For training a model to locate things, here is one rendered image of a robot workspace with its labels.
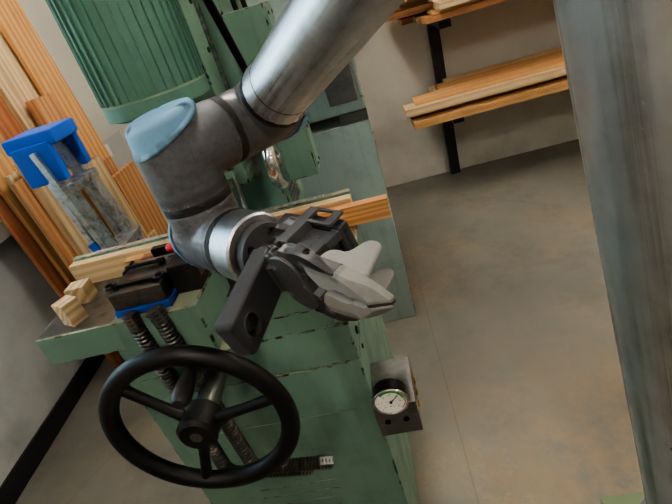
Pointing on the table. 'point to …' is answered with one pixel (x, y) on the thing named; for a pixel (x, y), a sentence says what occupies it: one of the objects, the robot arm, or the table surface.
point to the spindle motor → (131, 53)
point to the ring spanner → (135, 280)
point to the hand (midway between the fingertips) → (377, 304)
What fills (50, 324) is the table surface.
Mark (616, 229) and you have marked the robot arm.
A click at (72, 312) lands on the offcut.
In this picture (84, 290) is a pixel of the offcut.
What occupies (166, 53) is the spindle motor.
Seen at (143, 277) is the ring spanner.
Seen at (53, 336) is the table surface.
